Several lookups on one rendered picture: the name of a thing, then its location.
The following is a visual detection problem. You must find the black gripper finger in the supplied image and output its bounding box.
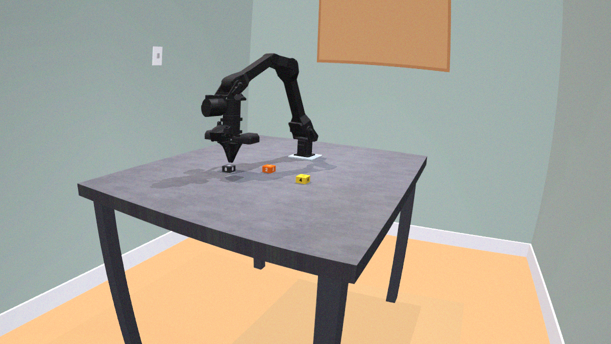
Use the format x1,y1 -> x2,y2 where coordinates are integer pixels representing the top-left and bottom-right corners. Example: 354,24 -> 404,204
228,142 -> 242,163
217,139 -> 232,163

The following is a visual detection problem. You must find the yellow block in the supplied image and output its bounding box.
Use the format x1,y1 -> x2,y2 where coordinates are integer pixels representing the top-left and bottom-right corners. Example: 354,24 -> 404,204
296,174 -> 310,184

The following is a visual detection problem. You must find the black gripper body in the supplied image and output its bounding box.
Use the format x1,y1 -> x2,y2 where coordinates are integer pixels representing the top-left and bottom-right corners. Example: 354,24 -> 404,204
204,115 -> 260,145

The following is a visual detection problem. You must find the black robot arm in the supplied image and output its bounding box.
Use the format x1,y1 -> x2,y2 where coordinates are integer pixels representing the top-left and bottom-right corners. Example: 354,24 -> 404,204
201,53 -> 319,158

